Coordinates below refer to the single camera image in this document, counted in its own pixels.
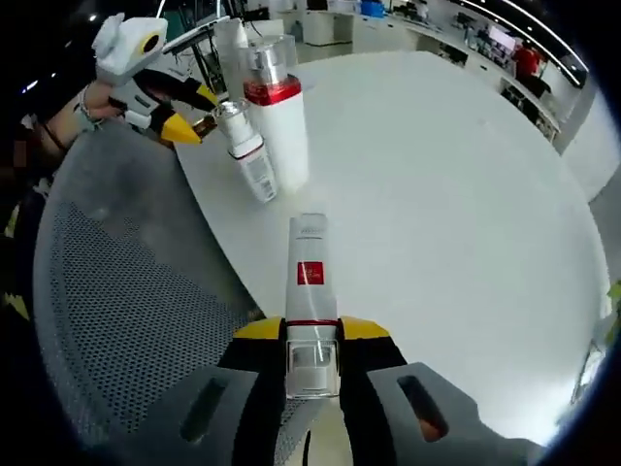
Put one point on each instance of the plain white skincare tube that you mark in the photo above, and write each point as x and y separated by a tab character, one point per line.
233	63

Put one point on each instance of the blue storage box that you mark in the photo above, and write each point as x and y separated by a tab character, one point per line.
373	6

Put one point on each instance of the large white skincare bottle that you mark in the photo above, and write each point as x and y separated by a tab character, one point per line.
284	141

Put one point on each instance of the red label white skincare tube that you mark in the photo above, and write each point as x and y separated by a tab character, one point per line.
310	262

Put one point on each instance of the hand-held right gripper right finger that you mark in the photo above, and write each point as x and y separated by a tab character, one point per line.
369	408

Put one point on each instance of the white laptop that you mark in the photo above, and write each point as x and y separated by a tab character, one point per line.
194	36

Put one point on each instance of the person's left hand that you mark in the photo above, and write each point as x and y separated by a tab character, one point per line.
104	104

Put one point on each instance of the long white workbench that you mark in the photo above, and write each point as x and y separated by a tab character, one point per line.
339	24

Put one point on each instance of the grey mesh chair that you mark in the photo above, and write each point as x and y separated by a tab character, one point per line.
121	272

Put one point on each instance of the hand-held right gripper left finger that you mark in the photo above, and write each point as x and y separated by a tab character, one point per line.
262	388

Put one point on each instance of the small white skincare bottle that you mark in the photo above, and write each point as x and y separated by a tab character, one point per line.
254	165

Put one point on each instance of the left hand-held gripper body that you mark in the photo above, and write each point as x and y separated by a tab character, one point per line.
128	53

